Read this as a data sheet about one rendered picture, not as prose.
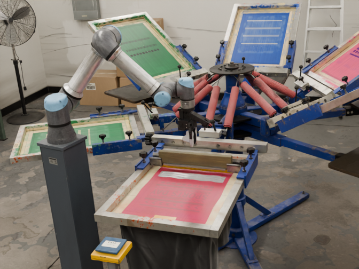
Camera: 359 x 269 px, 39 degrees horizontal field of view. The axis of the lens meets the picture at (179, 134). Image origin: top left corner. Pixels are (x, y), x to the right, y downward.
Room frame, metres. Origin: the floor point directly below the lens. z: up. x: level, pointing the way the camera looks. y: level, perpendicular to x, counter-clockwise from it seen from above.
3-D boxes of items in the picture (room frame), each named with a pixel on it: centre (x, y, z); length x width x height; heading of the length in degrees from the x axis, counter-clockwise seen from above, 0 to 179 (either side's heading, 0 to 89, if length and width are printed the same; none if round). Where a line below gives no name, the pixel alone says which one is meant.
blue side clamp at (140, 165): (2.60, 0.17, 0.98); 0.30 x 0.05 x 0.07; 159
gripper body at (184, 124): (2.48, -0.05, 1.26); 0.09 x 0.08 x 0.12; 69
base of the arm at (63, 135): (2.45, 0.61, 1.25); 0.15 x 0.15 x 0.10
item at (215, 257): (2.15, -0.17, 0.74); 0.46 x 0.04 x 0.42; 159
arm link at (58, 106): (2.46, 0.61, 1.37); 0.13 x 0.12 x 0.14; 171
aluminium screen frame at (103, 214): (2.28, 0.00, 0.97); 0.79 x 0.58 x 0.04; 159
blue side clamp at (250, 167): (2.40, -0.34, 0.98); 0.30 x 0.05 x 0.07; 159
